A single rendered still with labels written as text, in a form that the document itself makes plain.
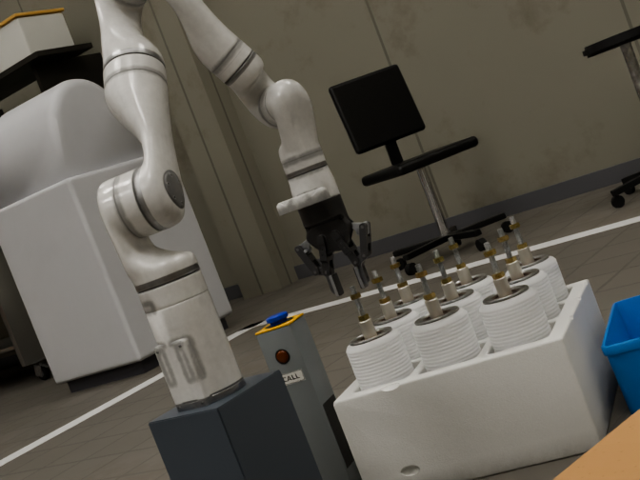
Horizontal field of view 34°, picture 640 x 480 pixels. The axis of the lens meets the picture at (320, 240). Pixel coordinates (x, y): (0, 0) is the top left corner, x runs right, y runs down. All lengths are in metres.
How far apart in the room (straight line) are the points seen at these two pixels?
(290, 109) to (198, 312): 0.42
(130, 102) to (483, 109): 3.74
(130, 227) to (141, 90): 0.21
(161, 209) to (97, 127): 3.33
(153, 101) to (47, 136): 3.11
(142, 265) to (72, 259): 3.14
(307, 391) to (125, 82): 0.64
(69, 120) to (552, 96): 2.18
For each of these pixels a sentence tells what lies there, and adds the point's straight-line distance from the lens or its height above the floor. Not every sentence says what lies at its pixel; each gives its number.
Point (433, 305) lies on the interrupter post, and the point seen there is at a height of 0.27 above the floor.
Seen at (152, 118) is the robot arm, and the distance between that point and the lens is 1.47.
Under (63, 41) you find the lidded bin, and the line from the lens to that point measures 6.34.
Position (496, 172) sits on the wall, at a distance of 5.15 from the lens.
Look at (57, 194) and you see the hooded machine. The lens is 4.51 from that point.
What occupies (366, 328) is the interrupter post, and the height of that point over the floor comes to 0.27.
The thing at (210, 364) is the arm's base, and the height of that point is 0.35.
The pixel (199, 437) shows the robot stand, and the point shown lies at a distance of 1.41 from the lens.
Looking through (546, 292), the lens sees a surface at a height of 0.22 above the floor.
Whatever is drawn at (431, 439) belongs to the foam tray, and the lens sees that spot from 1.68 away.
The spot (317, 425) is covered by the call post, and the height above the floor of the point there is 0.13.
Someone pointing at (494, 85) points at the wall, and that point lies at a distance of 5.07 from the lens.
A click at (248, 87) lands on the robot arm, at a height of 0.70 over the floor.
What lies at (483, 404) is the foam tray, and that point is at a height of 0.11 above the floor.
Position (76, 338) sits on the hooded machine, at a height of 0.23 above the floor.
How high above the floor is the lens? 0.54
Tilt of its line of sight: 4 degrees down
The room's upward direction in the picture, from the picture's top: 21 degrees counter-clockwise
